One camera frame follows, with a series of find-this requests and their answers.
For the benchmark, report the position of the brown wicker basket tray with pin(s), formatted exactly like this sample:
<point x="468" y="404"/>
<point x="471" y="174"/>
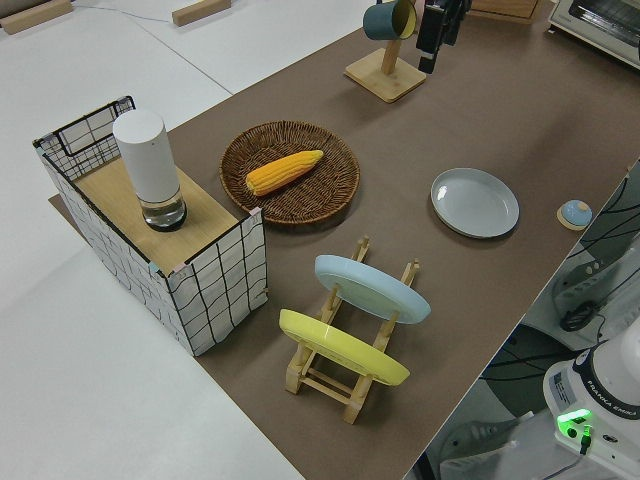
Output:
<point x="310" y="200"/>

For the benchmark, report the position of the yellow plate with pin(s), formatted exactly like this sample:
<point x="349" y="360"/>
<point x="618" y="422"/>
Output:
<point x="340" y="347"/>

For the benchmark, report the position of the teal mug yellow inside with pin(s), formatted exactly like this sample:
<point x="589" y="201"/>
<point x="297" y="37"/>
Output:
<point x="382" y="20"/>

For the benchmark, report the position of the wooden mug tree stand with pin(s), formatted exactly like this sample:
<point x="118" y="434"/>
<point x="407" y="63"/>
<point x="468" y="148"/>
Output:
<point x="385" y="80"/>

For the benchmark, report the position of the white cylinder bottle glass base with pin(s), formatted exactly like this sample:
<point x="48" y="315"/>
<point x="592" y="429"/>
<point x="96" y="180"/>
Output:
<point x="147" y="160"/>

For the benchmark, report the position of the brown table mat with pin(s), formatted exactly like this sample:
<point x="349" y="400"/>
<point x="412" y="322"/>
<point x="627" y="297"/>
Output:
<point x="450" y="125"/>

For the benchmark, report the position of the yellow corn cob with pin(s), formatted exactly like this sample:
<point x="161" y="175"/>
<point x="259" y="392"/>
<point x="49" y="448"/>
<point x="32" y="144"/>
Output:
<point x="282" y="172"/>

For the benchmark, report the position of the wooden drawer cabinet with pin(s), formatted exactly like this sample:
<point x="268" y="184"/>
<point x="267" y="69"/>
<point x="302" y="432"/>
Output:
<point x="502" y="9"/>

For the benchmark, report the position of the cream toaster oven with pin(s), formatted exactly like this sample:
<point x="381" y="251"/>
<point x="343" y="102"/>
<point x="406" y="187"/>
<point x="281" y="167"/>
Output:
<point x="600" y="30"/>

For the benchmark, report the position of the wooden block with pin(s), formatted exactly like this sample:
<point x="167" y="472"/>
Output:
<point x="197" y="12"/>
<point x="32" y="14"/>

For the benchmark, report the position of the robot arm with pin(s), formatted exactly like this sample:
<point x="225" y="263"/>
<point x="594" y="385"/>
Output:
<point x="455" y="20"/>

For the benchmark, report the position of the gray round plate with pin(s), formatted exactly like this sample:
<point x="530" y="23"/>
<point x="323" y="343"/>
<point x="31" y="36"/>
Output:
<point x="475" y="202"/>

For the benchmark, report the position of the blue call bell wooden base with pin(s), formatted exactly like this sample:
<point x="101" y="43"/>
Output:
<point x="576" y="212"/>

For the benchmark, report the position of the light blue plate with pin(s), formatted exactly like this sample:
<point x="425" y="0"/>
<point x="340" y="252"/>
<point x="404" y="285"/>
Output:
<point x="370" y="290"/>

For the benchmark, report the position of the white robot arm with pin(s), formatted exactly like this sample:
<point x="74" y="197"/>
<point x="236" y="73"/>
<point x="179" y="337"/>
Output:
<point x="615" y="372"/>

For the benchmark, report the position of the wooden dish rack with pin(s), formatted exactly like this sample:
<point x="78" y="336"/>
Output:
<point x="330" y="387"/>

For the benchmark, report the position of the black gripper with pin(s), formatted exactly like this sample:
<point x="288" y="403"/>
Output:
<point x="429" y="37"/>

